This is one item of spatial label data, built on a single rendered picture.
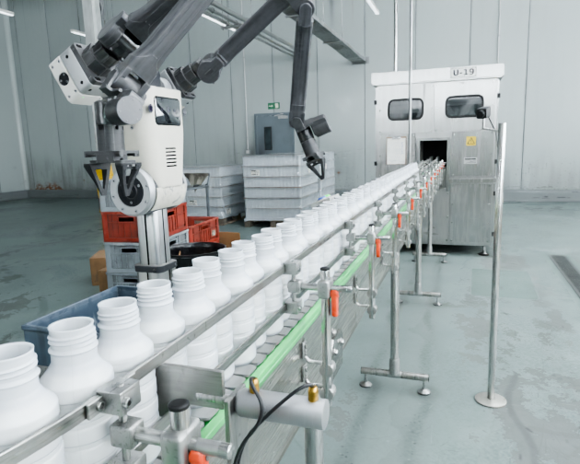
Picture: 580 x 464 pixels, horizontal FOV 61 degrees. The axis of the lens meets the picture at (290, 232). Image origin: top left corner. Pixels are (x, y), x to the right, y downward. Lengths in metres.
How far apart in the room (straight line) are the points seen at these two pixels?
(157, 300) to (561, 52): 11.33
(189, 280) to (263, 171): 7.45
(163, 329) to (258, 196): 7.58
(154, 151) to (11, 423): 1.22
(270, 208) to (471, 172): 3.45
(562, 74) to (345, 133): 4.52
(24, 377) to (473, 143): 5.66
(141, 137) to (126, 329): 1.10
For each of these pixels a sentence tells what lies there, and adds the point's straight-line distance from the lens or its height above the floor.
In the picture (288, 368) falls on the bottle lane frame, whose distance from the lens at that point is 0.83.
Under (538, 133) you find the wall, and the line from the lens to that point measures 11.51.
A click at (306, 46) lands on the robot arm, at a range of 1.76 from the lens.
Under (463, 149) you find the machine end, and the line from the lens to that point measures 5.90.
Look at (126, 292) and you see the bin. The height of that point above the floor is 0.93.
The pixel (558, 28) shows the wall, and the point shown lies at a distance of 11.73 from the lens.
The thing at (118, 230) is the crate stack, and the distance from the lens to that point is 3.72.
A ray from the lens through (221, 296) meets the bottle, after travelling 0.65.
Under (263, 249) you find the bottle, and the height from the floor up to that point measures 1.15.
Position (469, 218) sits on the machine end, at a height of 0.43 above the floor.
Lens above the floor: 1.31
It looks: 10 degrees down
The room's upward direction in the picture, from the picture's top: 2 degrees counter-clockwise
